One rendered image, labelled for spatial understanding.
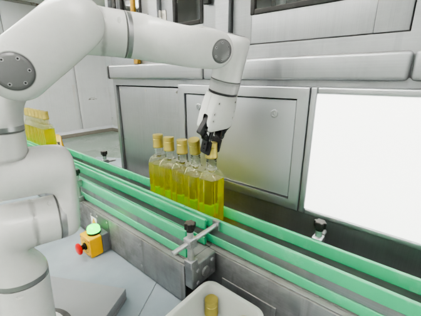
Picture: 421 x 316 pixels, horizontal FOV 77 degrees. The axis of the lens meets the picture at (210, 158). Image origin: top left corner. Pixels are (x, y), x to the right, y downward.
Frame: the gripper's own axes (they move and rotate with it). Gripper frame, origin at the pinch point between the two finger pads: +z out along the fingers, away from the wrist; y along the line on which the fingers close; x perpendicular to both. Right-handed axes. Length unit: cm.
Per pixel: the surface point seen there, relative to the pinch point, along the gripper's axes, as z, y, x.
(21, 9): 16, -145, -609
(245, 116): -7.5, -12.5, 1.2
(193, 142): 0.4, 2.8, -4.2
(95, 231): 40, 20, -25
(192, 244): 17.9, 15.8, 12.3
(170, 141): 5.0, 1.1, -14.8
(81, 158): 45, -2, -81
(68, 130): 249, -196, -547
